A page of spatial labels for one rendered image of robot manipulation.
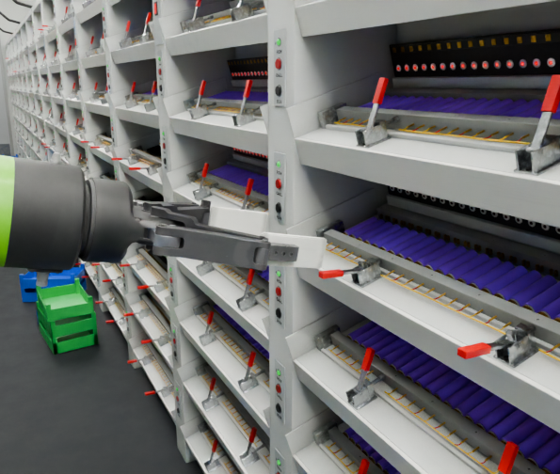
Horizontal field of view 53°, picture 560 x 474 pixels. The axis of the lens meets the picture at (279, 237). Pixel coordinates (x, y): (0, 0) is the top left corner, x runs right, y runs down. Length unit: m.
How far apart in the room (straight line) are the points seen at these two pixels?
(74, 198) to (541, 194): 0.41
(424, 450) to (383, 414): 0.09
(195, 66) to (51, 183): 1.15
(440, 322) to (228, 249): 0.33
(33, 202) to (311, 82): 0.58
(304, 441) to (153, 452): 0.96
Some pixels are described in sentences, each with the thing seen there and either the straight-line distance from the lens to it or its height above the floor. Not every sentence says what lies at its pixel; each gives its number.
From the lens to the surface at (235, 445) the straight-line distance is 1.51.
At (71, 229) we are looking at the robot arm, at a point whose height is 1.06.
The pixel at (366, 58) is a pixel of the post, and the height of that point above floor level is 1.22.
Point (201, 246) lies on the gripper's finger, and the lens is 0.48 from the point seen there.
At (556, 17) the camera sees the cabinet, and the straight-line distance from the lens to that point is 0.82.
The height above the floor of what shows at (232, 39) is 1.26.
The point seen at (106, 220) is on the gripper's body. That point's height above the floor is 1.07.
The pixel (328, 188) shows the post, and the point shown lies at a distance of 0.98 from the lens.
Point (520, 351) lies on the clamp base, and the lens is 0.65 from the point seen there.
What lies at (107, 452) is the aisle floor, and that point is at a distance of 2.07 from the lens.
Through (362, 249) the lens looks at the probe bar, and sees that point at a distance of 0.87.
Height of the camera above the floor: 1.18
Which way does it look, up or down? 15 degrees down
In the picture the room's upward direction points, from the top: straight up
